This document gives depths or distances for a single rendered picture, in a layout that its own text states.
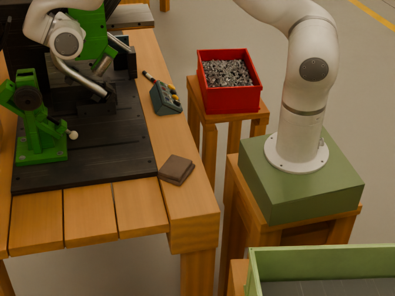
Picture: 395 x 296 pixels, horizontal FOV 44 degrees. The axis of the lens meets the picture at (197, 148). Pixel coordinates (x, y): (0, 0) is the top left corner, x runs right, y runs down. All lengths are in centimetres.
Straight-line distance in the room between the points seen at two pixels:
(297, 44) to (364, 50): 323
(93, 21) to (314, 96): 78
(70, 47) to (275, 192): 66
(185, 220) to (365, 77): 284
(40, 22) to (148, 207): 56
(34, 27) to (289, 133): 72
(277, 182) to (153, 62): 86
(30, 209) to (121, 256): 104
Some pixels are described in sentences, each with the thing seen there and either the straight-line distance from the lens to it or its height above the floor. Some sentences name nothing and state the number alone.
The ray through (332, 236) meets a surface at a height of 72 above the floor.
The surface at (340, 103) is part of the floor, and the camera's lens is 358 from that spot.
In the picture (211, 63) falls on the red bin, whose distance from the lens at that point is 204.
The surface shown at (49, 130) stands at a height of 99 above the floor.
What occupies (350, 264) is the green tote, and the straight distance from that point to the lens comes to 128.
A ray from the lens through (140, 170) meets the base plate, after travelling 145.
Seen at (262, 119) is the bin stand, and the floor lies 77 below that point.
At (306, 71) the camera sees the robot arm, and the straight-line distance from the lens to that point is 115.
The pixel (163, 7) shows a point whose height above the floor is 4.
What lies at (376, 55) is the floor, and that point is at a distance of 433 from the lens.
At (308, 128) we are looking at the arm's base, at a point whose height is 109.
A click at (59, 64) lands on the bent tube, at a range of 164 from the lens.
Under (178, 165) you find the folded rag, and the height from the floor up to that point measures 93.
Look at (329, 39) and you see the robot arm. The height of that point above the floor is 137.
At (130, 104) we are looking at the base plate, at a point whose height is 90.
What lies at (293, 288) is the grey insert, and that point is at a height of 85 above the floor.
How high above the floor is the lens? 185
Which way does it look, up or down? 38 degrees down
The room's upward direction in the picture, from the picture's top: 2 degrees clockwise
